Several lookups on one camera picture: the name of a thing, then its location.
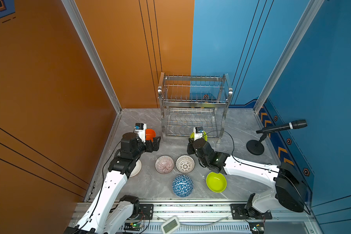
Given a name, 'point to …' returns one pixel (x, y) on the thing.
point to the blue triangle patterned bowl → (182, 185)
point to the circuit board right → (257, 227)
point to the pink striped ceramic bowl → (164, 164)
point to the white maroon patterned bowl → (185, 164)
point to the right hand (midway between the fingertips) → (189, 139)
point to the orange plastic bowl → (150, 134)
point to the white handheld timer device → (170, 224)
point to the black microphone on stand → (256, 147)
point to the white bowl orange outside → (137, 169)
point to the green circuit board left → (132, 226)
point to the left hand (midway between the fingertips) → (153, 135)
